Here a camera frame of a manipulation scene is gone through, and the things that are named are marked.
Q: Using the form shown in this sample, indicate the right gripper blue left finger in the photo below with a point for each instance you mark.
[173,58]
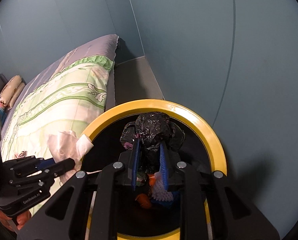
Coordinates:
[134,163]

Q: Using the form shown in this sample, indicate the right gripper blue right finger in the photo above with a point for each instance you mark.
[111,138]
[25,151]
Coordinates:
[164,165]

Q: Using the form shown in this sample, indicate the green orange snack wrapper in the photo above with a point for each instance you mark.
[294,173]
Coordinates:
[142,179]

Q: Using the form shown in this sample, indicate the lavender foam net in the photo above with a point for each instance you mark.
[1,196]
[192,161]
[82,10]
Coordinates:
[156,184]

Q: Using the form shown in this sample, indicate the pink grey cloth scrap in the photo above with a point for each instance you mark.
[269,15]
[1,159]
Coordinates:
[22,154]

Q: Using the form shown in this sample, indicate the black plastic bag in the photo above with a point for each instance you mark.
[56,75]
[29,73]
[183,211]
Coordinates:
[152,129]

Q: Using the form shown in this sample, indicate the white plastic bag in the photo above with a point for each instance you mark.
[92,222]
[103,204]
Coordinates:
[64,145]

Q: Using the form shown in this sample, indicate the blue plastic glove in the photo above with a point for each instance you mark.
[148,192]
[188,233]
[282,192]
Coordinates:
[165,197]

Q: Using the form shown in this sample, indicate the yellow rimmed trash bin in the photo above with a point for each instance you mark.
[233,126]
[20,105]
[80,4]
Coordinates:
[195,208]

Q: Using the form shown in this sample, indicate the green floral quilt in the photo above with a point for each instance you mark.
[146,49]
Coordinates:
[70,100]

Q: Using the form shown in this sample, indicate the beige folded blanket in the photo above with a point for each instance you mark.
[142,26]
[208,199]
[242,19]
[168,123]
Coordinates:
[11,91]

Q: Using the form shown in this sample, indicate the grey striped bed mattress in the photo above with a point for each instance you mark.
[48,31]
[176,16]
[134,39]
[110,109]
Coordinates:
[105,46]

